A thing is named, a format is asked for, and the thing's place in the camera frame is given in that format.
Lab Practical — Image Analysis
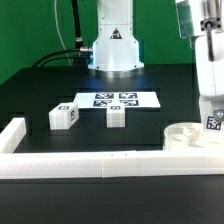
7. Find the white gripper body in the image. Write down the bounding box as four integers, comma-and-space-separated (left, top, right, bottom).
195, 33, 224, 99

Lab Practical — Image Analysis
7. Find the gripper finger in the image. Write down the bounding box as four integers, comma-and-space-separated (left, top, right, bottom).
213, 109, 224, 122

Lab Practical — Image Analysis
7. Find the white marker tag plate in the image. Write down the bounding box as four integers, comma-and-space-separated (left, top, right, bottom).
73, 92, 160, 109

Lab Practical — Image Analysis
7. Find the white U-shaped fence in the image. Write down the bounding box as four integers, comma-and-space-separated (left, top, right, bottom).
0, 118, 224, 179

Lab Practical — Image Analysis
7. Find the black curved base cable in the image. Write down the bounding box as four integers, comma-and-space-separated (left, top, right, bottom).
31, 46, 94, 69

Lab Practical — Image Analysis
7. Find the black thick cable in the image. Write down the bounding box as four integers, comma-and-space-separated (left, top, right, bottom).
71, 0, 84, 51

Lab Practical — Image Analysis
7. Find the thin white cable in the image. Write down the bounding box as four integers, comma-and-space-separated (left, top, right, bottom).
54, 0, 72, 67

